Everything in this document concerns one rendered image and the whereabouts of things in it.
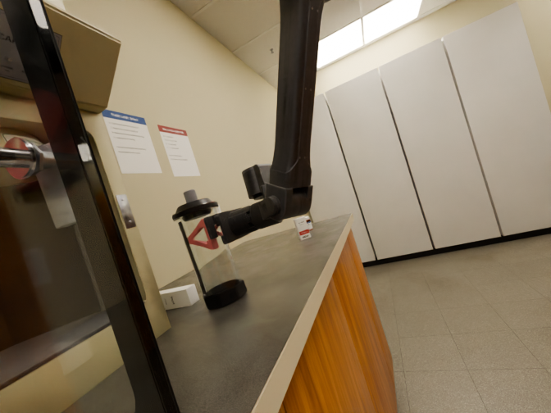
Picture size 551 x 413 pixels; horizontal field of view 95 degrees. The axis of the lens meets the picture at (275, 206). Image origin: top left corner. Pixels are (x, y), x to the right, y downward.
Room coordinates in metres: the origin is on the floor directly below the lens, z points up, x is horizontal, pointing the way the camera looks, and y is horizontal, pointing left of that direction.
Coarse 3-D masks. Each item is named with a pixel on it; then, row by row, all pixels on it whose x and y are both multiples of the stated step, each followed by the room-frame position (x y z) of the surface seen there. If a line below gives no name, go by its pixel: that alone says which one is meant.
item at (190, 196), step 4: (184, 192) 0.59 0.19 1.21; (188, 192) 0.59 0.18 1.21; (192, 192) 0.59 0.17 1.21; (184, 196) 0.59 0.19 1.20; (188, 196) 0.59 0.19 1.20; (192, 196) 0.59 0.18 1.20; (196, 196) 0.60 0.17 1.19; (188, 200) 0.59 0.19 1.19; (192, 200) 0.59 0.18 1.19; (196, 200) 0.57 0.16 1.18; (200, 200) 0.57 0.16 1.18; (204, 200) 0.58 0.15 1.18; (208, 200) 0.59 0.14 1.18; (184, 204) 0.56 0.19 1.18; (188, 204) 0.56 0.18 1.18; (192, 204) 0.56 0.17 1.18; (196, 204) 0.56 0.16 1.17; (180, 208) 0.56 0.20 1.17; (184, 208) 0.55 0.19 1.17; (176, 212) 0.57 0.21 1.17
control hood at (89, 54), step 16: (48, 16) 0.38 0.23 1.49; (64, 16) 0.40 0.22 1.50; (64, 32) 0.41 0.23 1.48; (80, 32) 0.42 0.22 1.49; (96, 32) 0.44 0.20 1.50; (64, 48) 0.41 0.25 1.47; (80, 48) 0.43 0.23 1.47; (96, 48) 0.45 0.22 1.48; (112, 48) 0.48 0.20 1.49; (64, 64) 0.42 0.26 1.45; (80, 64) 0.44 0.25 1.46; (96, 64) 0.46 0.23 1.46; (112, 64) 0.49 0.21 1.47; (80, 80) 0.46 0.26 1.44; (96, 80) 0.48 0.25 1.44; (112, 80) 0.50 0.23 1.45; (80, 96) 0.47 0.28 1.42; (96, 96) 0.49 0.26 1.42
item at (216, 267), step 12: (204, 204) 0.56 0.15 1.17; (180, 216) 0.55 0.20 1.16; (192, 216) 0.55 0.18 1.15; (204, 216) 0.56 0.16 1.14; (192, 228) 0.55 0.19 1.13; (216, 228) 0.57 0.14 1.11; (204, 240) 0.55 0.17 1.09; (192, 252) 0.56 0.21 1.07; (204, 252) 0.55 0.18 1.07; (216, 252) 0.56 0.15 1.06; (228, 252) 0.58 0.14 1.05; (204, 264) 0.55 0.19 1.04; (216, 264) 0.55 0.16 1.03; (228, 264) 0.57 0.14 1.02; (204, 276) 0.55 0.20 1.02; (216, 276) 0.55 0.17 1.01; (228, 276) 0.56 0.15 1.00; (216, 288) 0.55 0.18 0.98; (228, 288) 0.55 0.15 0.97
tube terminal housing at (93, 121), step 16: (48, 0) 0.50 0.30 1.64; (80, 112) 0.49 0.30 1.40; (96, 112) 0.52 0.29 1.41; (96, 128) 0.51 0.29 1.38; (96, 144) 0.50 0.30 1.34; (96, 160) 0.52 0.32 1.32; (112, 160) 0.52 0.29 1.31; (112, 176) 0.51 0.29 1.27; (112, 192) 0.50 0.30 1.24; (112, 208) 0.52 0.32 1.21; (128, 240) 0.50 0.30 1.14; (128, 256) 0.52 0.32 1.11; (144, 256) 0.52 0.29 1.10; (144, 272) 0.51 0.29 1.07; (144, 288) 0.50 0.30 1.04; (144, 304) 0.49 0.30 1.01; (160, 304) 0.52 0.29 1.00; (160, 320) 0.51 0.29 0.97
